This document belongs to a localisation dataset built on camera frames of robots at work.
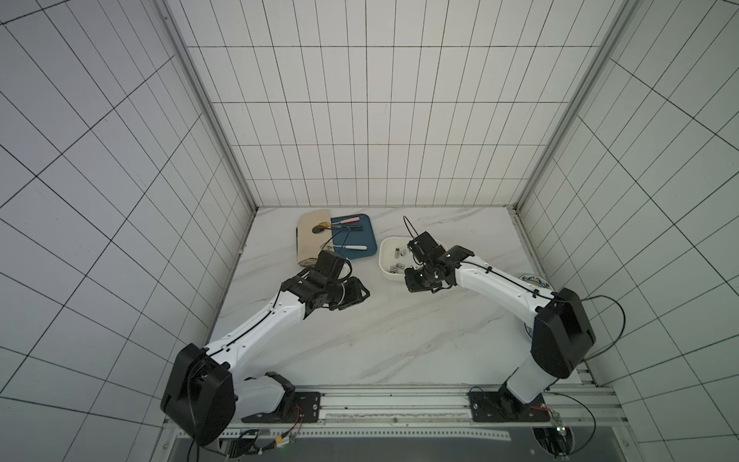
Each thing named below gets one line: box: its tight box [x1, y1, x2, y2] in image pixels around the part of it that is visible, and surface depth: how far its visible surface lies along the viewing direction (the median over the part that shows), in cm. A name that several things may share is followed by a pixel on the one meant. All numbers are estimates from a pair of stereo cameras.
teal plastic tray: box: [330, 213, 379, 260], surface depth 112 cm
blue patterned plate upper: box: [520, 275, 552, 290], surface depth 95 cm
